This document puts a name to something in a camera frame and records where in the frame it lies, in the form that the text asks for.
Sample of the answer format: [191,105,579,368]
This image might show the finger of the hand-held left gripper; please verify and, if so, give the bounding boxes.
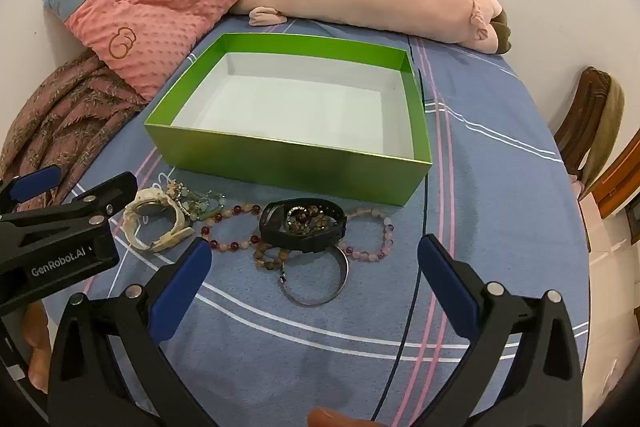
[0,165,63,214]
[50,172,139,229]

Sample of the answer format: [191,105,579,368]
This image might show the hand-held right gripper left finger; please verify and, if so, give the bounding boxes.
[47,238,221,427]

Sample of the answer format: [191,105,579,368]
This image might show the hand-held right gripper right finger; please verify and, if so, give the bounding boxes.
[417,234,583,427]

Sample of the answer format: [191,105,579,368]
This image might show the white wristwatch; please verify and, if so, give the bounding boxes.
[122,188,196,253]

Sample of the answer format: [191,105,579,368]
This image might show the pastel pink bead bracelet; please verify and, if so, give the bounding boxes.
[337,207,395,262]

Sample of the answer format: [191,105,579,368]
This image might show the green jade bracelet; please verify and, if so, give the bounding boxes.
[165,179,227,223]

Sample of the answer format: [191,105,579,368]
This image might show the brown bead bracelet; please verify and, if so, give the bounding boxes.
[250,204,331,273]

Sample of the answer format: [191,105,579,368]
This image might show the red pink bead bracelet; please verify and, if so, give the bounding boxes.
[201,203,262,253]

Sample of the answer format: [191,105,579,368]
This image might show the black wristwatch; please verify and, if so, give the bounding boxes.
[258,198,347,254]

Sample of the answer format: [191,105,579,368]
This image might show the green cardboard box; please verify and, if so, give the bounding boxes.
[144,33,433,206]

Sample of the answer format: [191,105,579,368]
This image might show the person's left hand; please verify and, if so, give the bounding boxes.
[22,304,51,395]

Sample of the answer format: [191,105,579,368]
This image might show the person's right hand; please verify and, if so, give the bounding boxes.
[307,408,388,427]

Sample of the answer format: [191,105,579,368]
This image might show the brown patterned blanket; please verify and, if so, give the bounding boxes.
[0,48,151,212]

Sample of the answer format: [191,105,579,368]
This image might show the silver bangle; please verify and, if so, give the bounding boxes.
[278,244,350,307]

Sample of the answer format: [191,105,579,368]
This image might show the blue checked bed sheet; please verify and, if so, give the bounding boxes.
[42,14,593,427]

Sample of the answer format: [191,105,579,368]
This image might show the pink dotted plush pillow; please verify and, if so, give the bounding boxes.
[41,0,298,102]

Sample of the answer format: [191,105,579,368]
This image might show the olive cloth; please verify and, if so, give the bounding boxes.
[582,79,626,196]

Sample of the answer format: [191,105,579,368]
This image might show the wooden chair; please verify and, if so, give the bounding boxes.
[552,67,613,182]

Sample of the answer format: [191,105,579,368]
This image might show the wooden frame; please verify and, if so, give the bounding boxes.
[594,142,640,219]

